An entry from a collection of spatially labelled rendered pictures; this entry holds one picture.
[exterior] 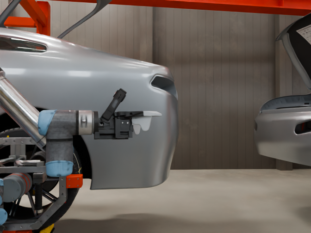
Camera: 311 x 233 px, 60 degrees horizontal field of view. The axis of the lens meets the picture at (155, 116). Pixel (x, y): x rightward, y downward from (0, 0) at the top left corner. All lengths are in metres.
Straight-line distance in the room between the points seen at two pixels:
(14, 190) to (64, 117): 0.92
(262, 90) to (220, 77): 1.11
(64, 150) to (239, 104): 6.46
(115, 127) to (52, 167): 0.21
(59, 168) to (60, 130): 0.11
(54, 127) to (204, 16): 6.69
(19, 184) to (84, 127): 0.90
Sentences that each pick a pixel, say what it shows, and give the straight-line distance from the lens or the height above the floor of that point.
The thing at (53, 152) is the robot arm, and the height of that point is 1.13.
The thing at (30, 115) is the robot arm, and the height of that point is 1.24.
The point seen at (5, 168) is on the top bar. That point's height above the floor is 0.97.
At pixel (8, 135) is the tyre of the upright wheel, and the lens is 1.88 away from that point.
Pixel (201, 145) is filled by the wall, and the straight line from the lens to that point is 6.84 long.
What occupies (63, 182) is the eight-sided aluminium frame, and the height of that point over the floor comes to 0.85.
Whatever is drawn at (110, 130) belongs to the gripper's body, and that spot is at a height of 1.19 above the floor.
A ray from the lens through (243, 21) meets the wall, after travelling 7.54.
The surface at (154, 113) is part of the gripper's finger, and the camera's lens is 0.80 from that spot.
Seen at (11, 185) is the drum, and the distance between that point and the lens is 1.67.
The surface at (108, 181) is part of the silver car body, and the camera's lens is 1.95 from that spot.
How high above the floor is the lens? 1.22
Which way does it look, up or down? 1 degrees up
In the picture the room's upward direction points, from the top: straight up
